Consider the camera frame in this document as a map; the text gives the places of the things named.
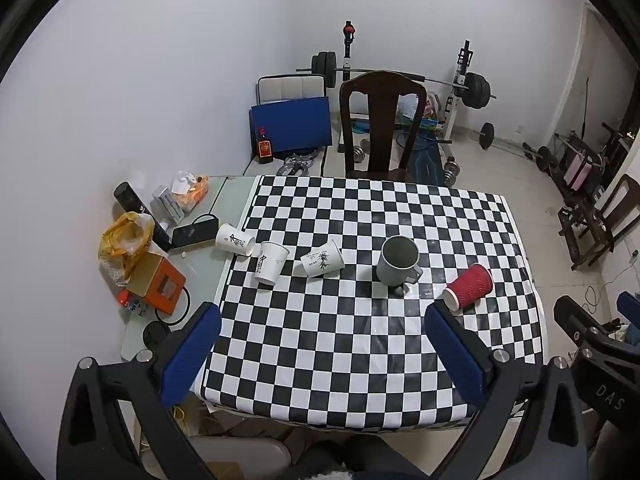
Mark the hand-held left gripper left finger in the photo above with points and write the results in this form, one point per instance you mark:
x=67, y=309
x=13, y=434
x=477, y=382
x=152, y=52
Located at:
x=192, y=355

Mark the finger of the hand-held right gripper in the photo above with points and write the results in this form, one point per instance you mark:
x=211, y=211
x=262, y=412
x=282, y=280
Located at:
x=575, y=316
x=629, y=304

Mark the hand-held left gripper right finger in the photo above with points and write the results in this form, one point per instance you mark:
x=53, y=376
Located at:
x=456, y=356

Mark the red ribbed paper cup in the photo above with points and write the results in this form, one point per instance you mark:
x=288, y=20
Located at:
x=472, y=285

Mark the white paper cup black print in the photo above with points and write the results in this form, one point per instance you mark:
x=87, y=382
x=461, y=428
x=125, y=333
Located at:
x=269, y=265
x=233, y=240

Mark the white paper cup bamboo print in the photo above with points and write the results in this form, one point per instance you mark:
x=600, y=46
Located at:
x=324, y=261

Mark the black round disc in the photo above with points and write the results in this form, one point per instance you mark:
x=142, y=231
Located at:
x=155, y=336

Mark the orange cardboard box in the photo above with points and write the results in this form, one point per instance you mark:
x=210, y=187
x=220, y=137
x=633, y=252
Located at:
x=157, y=282

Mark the brown wooden chair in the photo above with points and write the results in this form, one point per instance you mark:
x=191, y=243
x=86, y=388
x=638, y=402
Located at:
x=597, y=225

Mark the black white checkered tablecloth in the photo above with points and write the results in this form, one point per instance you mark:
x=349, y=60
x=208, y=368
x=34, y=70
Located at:
x=360, y=340

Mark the grey ceramic mug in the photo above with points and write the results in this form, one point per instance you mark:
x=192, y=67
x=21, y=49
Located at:
x=392, y=270

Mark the grey seat cushion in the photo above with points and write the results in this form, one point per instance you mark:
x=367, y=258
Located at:
x=240, y=460

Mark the black power bank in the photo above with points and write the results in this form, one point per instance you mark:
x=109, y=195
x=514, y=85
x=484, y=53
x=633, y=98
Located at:
x=195, y=231

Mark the small black cylinder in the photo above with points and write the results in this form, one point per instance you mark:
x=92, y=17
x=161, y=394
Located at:
x=161, y=234

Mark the yellow plastic bag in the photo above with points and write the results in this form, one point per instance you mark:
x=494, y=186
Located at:
x=120, y=240

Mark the person's legs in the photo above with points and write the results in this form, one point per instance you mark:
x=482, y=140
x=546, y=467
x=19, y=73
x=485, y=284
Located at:
x=360, y=460

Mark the silver packet box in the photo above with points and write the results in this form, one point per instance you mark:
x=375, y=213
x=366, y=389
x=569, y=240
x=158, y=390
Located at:
x=167, y=205

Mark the orange snack packet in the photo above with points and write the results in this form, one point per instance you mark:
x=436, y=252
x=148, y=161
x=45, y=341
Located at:
x=194, y=191

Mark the black cylindrical bottle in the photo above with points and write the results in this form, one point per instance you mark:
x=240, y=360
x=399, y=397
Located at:
x=129, y=197

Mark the chrome dumbbell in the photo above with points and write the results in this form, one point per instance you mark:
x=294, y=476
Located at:
x=361, y=150
x=451, y=170

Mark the short barbell with black plates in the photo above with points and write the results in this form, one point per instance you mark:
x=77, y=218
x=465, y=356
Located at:
x=487, y=135

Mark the chrome metal fitting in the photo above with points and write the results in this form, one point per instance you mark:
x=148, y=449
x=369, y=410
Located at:
x=296, y=164

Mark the dark bottle with red label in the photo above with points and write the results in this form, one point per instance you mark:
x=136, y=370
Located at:
x=264, y=150

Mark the dark wooden dining chair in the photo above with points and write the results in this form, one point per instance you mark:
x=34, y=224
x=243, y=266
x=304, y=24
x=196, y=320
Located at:
x=381, y=125

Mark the long barbell with black plates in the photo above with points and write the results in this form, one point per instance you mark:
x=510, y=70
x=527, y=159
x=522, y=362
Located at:
x=474, y=91

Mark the white weight bench rack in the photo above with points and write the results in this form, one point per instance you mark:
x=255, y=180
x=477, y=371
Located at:
x=457, y=95

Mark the blue board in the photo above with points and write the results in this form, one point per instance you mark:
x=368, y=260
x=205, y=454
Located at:
x=292, y=125

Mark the white padded chair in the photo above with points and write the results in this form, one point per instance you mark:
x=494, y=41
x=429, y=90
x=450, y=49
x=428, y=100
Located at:
x=290, y=87

